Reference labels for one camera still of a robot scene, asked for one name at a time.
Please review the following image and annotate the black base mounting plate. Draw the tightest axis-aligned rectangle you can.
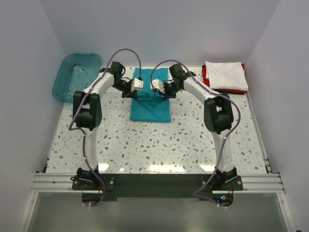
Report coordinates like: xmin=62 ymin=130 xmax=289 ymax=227
xmin=71 ymin=174 xmax=243 ymax=205

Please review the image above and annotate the teal t shirt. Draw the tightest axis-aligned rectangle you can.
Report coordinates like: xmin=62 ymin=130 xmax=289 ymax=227
xmin=130 ymin=68 xmax=171 ymax=123

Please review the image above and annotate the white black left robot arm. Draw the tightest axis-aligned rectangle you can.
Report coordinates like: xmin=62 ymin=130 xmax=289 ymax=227
xmin=69 ymin=61 xmax=143 ymax=193

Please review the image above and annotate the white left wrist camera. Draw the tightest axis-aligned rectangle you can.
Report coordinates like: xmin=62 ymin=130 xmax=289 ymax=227
xmin=131 ymin=78 xmax=144 ymax=92

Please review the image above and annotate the teal translucent plastic bin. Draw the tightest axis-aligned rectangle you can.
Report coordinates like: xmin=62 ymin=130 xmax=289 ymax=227
xmin=52 ymin=53 xmax=102 ymax=103

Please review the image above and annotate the aluminium extrusion rail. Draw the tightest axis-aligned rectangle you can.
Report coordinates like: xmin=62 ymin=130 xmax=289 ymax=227
xmin=31 ymin=171 xmax=285 ymax=193

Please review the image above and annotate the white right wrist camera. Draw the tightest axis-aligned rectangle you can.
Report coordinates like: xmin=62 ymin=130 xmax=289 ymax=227
xmin=150 ymin=79 xmax=165 ymax=93

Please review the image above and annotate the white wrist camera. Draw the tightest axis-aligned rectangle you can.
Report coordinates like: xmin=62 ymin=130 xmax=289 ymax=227
xmin=150 ymin=79 xmax=165 ymax=93
xmin=131 ymin=78 xmax=144 ymax=92

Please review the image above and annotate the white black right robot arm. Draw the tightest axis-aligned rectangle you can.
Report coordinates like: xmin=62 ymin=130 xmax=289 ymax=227
xmin=160 ymin=63 xmax=237 ymax=194

